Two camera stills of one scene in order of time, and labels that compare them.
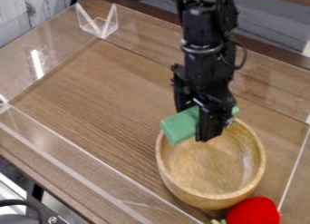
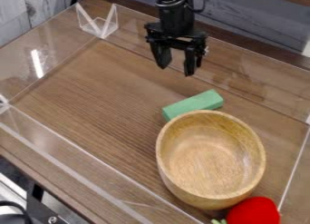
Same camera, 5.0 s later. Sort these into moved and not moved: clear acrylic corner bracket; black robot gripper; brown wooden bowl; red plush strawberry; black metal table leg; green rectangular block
Moved: green rectangular block; black robot gripper
Not moved: black metal table leg; brown wooden bowl; clear acrylic corner bracket; red plush strawberry
